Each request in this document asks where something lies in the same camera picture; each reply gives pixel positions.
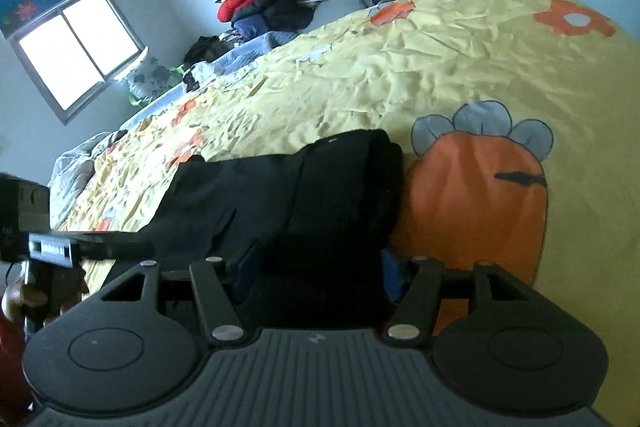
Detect grey crumpled quilt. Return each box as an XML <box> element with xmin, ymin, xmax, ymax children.
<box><xmin>49</xmin><ymin>131</ymin><xmax>129</xmax><ymax>220</ymax></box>

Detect black pants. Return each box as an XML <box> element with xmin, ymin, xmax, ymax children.
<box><xmin>134</xmin><ymin>129</ymin><xmax>404</xmax><ymax>334</ymax></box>

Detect sliding window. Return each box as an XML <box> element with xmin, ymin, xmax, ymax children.
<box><xmin>9</xmin><ymin>0</ymin><xmax>145</xmax><ymax>126</ymax></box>

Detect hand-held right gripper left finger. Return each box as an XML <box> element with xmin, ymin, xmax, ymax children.
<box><xmin>98</xmin><ymin>241</ymin><xmax>262</xmax><ymax>348</ymax></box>

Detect floral pillow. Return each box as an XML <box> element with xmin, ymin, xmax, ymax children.
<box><xmin>122</xmin><ymin>56</ymin><xmax>183</xmax><ymax>104</ymax></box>

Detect dark garment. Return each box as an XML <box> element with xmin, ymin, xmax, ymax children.
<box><xmin>182</xmin><ymin>35</ymin><xmax>236</xmax><ymax>66</ymax></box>

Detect person's left hand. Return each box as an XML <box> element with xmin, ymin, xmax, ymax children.
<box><xmin>0</xmin><ymin>268</ymin><xmax>90</xmax><ymax>329</ymax></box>

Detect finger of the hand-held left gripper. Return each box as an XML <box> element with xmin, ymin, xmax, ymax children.
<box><xmin>75</xmin><ymin>230</ymin><xmax>157</xmax><ymax>262</ymax></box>

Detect yellow floral bedsheet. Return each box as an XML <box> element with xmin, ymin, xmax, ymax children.
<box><xmin>50</xmin><ymin>0</ymin><xmax>640</xmax><ymax>427</ymax></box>

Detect person's left forearm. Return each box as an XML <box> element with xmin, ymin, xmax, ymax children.
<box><xmin>0</xmin><ymin>313</ymin><xmax>36</xmax><ymax>414</ymax></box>

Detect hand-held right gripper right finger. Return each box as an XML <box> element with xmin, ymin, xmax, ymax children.
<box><xmin>382</xmin><ymin>250</ymin><xmax>539</xmax><ymax>348</ymax></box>

